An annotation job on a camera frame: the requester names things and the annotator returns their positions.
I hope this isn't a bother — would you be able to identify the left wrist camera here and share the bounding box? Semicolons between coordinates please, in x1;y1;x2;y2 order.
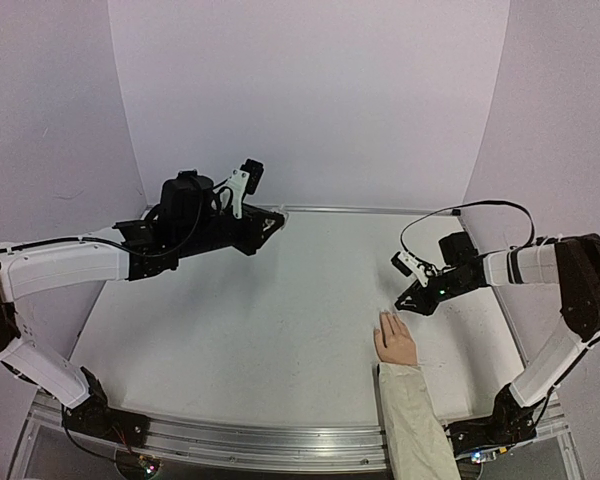
214;159;264;220

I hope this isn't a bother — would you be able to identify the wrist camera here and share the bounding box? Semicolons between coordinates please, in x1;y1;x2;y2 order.
391;251;438;287
214;159;264;220

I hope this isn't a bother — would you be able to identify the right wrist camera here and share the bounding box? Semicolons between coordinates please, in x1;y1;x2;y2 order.
391;251;438;287

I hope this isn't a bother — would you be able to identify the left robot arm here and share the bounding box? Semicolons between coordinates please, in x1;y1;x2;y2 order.
0;159;286;437

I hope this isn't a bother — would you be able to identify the beige sleeved forearm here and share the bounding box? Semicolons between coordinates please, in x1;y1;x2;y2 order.
378;362;460;479

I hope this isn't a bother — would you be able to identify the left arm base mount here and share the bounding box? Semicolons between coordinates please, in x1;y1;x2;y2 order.
62;367;150;448

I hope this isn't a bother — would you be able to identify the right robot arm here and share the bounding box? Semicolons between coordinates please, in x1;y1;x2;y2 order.
391;232;600;408

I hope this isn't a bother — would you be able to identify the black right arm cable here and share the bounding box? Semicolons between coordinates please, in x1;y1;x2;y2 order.
399;200;600;346

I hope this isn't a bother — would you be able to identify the mannequin hand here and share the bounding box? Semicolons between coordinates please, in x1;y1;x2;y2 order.
374;311;418;367

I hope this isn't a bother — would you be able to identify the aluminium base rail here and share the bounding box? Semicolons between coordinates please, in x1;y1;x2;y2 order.
8;393;391;479

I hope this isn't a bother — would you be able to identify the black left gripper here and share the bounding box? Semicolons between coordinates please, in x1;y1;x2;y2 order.
178;204;286;260

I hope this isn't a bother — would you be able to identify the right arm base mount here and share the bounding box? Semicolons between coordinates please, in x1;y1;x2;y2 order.
445;384;543;457

